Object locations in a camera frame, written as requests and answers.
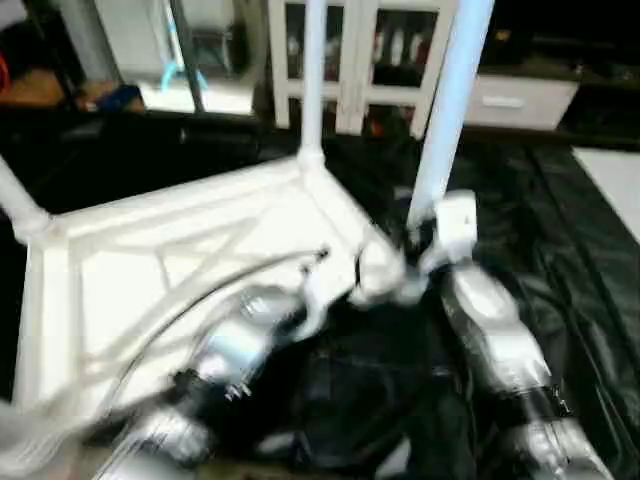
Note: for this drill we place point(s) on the white plastic table leg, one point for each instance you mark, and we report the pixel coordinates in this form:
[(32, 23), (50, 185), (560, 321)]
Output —
[(20, 205), (445, 110), (312, 80)]

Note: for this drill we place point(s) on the white plastic table top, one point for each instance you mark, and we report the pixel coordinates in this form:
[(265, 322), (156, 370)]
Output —
[(170, 260)]

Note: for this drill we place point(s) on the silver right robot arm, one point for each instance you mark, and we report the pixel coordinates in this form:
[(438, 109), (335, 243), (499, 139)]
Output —
[(500, 350)]

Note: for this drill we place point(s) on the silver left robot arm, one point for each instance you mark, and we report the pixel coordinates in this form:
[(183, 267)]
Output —
[(220, 360)]

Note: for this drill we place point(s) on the black work mat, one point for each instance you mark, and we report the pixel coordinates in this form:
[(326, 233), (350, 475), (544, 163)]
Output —
[(560, 300)]

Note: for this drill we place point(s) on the white low drawer unit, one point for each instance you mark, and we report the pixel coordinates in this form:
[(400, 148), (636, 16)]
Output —
[(515, 100)]

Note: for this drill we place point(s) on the white glass-door cabinet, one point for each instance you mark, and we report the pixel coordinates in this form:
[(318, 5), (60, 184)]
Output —
[(360, 60)]

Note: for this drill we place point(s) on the white sheet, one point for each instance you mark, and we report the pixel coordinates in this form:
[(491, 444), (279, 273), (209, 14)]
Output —
[(612, 185)]

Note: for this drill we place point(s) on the grey metal pole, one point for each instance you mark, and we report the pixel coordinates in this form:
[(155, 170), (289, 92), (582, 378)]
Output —
[(188, 55)]

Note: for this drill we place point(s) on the blue cardboard box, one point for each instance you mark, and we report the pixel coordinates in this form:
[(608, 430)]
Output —
[(110, 98)]

